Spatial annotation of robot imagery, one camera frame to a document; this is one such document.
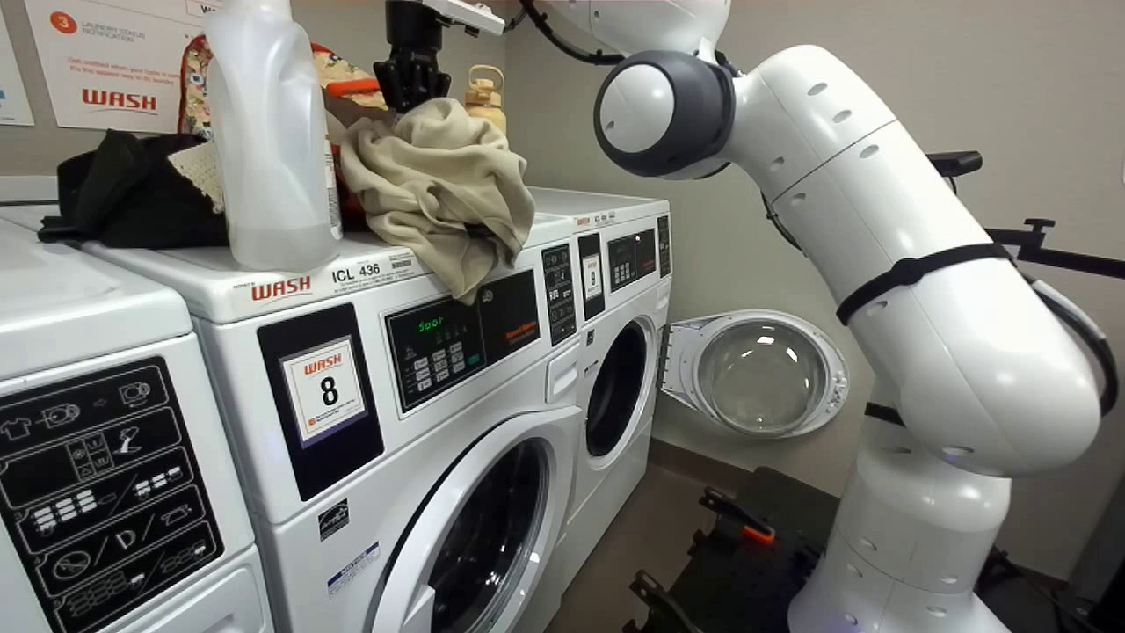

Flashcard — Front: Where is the wash poster with orange print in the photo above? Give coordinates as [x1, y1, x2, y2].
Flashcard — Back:
[21, 0, 222, 135]

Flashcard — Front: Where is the white notice poster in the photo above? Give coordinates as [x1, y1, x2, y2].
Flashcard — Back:
[0, 7, 35, 132]

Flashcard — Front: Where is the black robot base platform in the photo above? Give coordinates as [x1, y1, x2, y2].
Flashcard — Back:
[620, 466, 841, 633]

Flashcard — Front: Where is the black cloth bundle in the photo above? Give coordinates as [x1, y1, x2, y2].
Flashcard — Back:
[35, 128, 231, 250]

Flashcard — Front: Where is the open round washer door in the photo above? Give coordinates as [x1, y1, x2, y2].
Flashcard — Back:
[657, 306, 854, 442]

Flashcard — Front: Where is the beige clothing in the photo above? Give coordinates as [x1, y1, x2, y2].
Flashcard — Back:
[328, 95, 541, 306]

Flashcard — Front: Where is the black stand knob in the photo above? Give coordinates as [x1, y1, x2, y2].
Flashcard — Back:
[927, 148, 985, 182]

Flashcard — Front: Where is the black arm cable with strap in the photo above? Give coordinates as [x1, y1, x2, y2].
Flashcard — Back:
[521, 0, 1125, 433]

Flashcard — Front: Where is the white front-load washer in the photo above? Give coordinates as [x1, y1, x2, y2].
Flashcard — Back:
[0, 215, 277, 633]

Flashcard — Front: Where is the black clamp with orange handle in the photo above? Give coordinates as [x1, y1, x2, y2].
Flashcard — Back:
[697, 489, 781, 554]

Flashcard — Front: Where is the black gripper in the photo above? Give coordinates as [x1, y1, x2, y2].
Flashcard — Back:
[374, 0, 452, 115]

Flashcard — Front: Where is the white washer number eight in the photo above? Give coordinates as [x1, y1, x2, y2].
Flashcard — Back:
[72, 187, 588, 633]

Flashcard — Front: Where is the white washer number nine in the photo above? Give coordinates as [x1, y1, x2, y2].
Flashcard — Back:
[505, 182, 678, 611]

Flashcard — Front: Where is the white detergent bottle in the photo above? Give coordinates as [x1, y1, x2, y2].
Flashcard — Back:
[202, 0, 343, 274]

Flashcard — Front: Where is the small off-white cloth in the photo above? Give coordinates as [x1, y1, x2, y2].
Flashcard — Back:
[166, 139, 227, 220]

